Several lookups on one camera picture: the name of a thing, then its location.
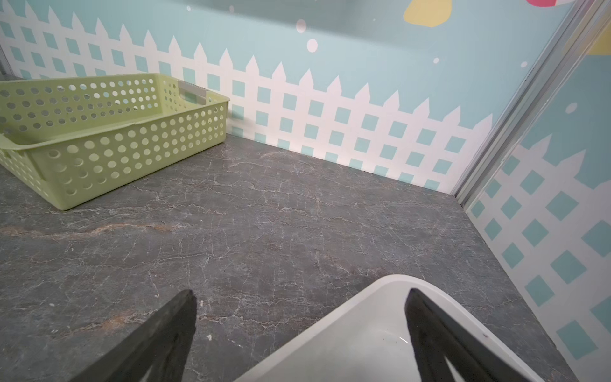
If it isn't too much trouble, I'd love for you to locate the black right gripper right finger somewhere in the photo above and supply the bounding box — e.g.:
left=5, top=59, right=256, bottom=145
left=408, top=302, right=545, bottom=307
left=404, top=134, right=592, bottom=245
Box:
left=404, top=288, right=528, bottom=381

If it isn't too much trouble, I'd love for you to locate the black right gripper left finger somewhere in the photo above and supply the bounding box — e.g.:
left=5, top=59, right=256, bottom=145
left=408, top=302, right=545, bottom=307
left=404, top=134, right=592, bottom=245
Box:
left=72, top=290, right=197, bottom=381

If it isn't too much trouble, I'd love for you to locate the white plastic tub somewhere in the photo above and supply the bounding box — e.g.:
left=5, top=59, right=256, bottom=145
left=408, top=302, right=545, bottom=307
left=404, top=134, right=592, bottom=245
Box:
left=239, top=275, right=541, bottom=381

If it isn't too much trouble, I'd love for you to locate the green perforated plastic basket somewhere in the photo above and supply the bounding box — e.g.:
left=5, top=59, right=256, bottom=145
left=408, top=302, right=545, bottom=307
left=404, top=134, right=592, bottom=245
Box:
left=1, top=73, right=229, bottom=210

